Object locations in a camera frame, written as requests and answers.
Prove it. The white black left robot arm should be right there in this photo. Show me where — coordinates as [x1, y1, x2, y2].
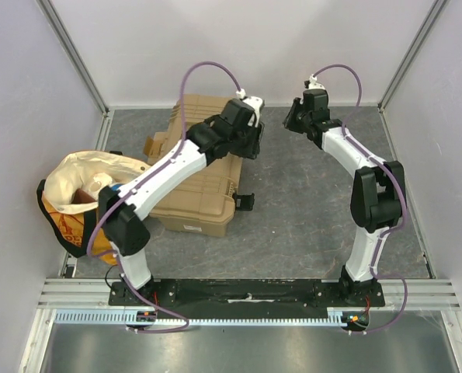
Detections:
[98, 96, 265, 305]

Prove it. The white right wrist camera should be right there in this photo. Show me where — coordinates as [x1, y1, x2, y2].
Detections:
[304, 74, 325, 90]

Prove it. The yellow canvas tote bag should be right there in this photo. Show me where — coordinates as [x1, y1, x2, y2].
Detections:
[36, 151, 150, 258]

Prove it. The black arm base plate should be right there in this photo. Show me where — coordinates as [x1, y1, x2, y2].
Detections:
[138, 278, 385, 308]

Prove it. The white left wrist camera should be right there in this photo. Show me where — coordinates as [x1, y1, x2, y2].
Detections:
[236, 89, 265, 127]

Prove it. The tan plastic toolbox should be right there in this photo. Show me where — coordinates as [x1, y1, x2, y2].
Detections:
[150, 94, 254, 237]

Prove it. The white paper roll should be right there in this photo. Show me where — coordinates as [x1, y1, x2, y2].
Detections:
[85, 173, 115, 195]

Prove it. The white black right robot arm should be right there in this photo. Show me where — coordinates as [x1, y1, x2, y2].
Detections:
[283, 87, 406, 306]

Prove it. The brown cardboard box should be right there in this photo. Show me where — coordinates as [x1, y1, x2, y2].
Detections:
[143, 132, 168, 166]

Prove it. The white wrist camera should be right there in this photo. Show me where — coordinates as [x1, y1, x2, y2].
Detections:
[304, 74, 325, 90]
[236, 89, 265, 127]

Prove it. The grey slotted cable duct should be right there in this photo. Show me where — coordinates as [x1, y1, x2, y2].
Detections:
[54, 309, 344, 326]

